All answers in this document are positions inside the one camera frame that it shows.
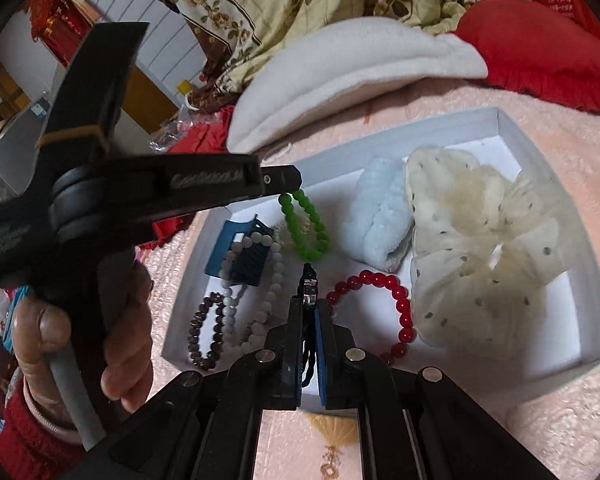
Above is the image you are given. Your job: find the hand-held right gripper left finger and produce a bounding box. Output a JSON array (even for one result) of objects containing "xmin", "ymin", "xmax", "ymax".
[{"xmin": 77, "ymin": 297, "xmax": 305, "ymax": 480}]

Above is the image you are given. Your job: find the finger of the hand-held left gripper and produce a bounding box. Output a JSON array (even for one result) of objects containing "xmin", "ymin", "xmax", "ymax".
[{"xmin": 257, "ymin": 163, "xmax": 304, "ymax": 197}]

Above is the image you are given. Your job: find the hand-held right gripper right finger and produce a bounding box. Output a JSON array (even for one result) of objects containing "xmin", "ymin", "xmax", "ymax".
[{"xmin": 313, "ymin": 299, "xmax": 556, "ymax": 480}]

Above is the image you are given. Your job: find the green bead bracelet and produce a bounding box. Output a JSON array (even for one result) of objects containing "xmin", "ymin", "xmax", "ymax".
[{"xmin": 278, "ymin": 188, "xmax": 331, "ymax": 261}]

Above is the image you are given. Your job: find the black hair tie with charm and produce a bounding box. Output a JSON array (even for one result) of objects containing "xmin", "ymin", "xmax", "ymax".
[{"xmin": 297, "ymin": 262, "xmax": 321, "ymax": 391}]

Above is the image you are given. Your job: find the white bead bracelet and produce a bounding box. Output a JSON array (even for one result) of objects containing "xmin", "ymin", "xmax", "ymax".
[{"xmin": 212, "ymin": 224, "xmax": 287, "ymax": 349}]

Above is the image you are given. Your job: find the red bead bracelet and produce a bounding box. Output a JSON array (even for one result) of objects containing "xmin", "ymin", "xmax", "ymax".
[{"xmin": 325, "ymin": 269, "xmax": 414, "ymax": 366}]

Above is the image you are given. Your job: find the brown bead bracelet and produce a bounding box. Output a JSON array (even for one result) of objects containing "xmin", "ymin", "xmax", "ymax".
[{"xmin": 187, "ymin": 293, "xmax": 239, "ymax": 372}]

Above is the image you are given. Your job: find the cream dotted scrunchie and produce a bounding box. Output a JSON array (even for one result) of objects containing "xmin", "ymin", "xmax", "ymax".
[{"xmin": 403, "ymin": 144, "xmax": 581, "ymax": 359}]

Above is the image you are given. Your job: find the white shallow cardboard box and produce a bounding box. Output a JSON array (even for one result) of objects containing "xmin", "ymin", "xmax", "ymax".
[{"xmin": 162, "ymin": 106, "xmax": 600, "ymax": 404}]

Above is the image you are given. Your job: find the person's left forearm red sleeve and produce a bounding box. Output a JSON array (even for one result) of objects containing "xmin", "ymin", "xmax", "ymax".
[{"xmin": 0, "ymin": 374, "xmax": 89, "ymax": 480}]

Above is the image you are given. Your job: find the person's left hand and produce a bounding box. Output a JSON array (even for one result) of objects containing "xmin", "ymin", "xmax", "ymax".
[{"xmin": 12, "ymin": 259, "xmax": 155, "ymax": 414}]

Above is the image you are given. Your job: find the grey refrigerator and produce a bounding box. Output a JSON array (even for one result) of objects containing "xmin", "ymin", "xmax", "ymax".
[{"xmin": 0, "ymin": 104, "xmax": 51, "ymax": 196}]

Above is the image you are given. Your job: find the red ruffled pillow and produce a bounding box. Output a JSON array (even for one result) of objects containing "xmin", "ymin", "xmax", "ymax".
[
  {"xmin": 452, "ymin": 0, "xmax": 600, "ymax": 124},
  {"xmin": 149, "ymin": 105, "xmax": 241, "ymax": 251}
]

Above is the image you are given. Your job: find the brown wooden door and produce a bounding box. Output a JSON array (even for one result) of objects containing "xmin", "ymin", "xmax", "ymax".
[{"xmin": 122, "ymin": 64, "xmax": 181, "ymax": 136}]

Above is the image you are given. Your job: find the blue hair claw clip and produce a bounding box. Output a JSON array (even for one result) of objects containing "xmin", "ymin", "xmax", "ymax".
[{"xmin": 203, "ymin": 214, "xmax": 274, "ymax": 289}]

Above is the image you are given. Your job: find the clear plastic bag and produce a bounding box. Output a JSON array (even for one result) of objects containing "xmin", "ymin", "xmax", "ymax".
[{"xmin": 149, "ymin": 107, "xmax": 216, "ymax": 154}]

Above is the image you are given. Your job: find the light blue fluffy scrunchie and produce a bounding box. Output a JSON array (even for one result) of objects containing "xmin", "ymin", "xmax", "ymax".
[{"xmin": 342, "ymin": 156, "xmax": 416, "ymax": 274}]

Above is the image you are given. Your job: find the yellow capped bottle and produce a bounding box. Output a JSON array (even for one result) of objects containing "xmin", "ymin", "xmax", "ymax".
[{"xmin": 177, "ymin": 79, "xmax": 196, "ymax": 111}]

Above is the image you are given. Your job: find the beige fleece pillow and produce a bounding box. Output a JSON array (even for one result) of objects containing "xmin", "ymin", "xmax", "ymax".
[{"xmin": 225, "ymin": 16, "xmax": 489, "ymax": 154}]

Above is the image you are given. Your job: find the white slatted headboard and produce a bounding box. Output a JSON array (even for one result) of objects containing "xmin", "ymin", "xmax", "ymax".
[{"xmin": 129, "ymin": 0, "xmax": 531, "ymax": 99}]

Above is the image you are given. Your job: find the red hanging cloth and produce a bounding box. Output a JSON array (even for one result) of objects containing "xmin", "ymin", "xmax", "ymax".
[{"xmin": 27, "ymin": 0, "xmax": 96, "ymax": 64}]

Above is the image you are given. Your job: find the red shopping bag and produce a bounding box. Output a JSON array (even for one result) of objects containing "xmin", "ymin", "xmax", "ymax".
[{"xmin": 524, "ymin": 0, "xmax": 600, "ymax": 41}]

